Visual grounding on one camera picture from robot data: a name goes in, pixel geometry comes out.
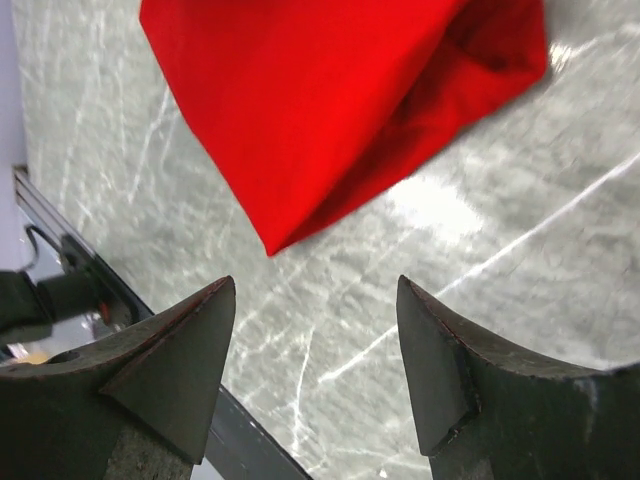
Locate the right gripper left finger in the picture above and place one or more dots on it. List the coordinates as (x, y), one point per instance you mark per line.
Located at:
(134, 405)

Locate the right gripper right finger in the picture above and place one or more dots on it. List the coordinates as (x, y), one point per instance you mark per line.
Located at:
(487, 408)

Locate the bright red t-shirt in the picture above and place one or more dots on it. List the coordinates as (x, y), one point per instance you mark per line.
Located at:
(309, 109)

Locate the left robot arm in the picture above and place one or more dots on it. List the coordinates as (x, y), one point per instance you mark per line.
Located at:
(29, 310)

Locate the black base crossbar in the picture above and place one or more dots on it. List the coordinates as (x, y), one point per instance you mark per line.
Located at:
(238, 446)

